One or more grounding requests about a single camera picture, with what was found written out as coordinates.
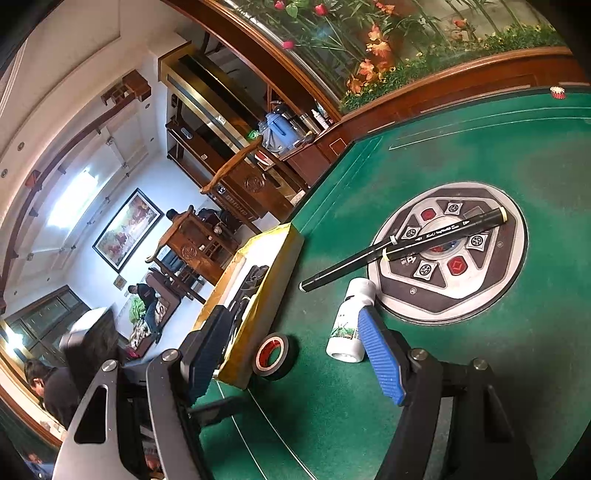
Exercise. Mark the carved wooden chair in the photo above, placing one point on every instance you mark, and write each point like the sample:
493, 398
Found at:
254, 181
193, 248

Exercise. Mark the white plastic medicine bottle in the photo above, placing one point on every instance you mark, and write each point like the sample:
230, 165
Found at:
344, 341

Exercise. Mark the yellow cardboard box tray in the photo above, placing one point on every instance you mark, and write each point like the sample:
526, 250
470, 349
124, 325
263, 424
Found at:
277, 249

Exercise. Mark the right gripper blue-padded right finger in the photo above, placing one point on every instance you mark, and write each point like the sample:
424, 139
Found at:
387, 351

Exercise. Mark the framed landscape painting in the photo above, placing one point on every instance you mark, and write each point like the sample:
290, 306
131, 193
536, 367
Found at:
134, 220

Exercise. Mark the far carved wooden chair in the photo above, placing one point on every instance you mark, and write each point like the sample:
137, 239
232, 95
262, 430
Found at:
254, 181

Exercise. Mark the blue thermos jug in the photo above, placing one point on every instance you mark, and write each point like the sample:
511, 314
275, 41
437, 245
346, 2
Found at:
279, 136

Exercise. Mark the seated person on sofa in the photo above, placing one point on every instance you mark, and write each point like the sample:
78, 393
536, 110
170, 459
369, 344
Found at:
149, 299

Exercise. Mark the black white brush pen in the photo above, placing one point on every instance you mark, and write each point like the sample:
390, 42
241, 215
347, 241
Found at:
392, 249

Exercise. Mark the flower mural wall panel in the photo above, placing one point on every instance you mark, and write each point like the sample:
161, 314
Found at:
363, 49

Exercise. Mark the dark wooden display cabinet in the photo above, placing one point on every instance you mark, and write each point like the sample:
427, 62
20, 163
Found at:
218, 105

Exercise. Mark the black electrical tape roll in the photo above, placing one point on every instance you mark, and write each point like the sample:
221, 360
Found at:
275, 356

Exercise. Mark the round mahjong table control panel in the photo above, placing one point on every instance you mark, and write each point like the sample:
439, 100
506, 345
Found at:
458, 280

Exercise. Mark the black round plastic holder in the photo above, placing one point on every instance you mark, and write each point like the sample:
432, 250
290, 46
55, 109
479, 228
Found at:
252, 282

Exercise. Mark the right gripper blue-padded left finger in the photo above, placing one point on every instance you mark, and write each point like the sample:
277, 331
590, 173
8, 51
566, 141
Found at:
201, 352

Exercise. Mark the brown sofa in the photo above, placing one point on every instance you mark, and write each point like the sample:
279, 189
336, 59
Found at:
140, 338

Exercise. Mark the near carved wooden chair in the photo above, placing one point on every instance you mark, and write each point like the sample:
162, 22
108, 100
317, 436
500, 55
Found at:
193, 248

